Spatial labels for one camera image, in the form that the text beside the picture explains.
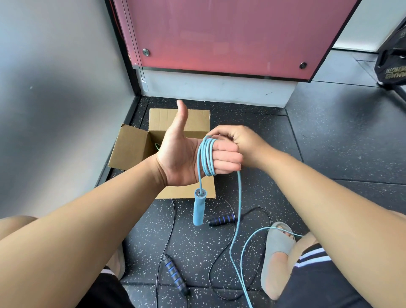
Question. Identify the person's left hand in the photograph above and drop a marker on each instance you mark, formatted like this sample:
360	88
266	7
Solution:
177	155

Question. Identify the person's right hand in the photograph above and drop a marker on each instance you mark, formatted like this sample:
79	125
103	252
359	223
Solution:
250	146

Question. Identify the brown cardboard box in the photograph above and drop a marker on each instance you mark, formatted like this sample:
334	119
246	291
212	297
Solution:
130	149

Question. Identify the person's right forearm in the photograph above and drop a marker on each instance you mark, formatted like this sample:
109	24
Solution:
339	222

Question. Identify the person's left forearm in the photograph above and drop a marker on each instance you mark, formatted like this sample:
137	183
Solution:
79	234

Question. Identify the dark panel bolt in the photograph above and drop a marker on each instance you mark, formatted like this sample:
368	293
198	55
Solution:
303	65

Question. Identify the grey right slipper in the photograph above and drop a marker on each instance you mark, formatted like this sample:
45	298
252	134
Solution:
276	244

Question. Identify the silver panel bolt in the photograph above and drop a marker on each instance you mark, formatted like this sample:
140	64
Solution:
146	52

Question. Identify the pink glass panel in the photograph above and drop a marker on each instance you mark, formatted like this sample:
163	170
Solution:
228	35

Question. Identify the black white-striped shorts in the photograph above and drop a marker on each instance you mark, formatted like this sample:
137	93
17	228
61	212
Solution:
317	279

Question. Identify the black gym equipment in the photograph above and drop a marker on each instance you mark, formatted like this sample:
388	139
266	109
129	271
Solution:
391	66

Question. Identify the black wall edge trim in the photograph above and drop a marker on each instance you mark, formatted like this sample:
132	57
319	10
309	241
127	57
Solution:
122	47

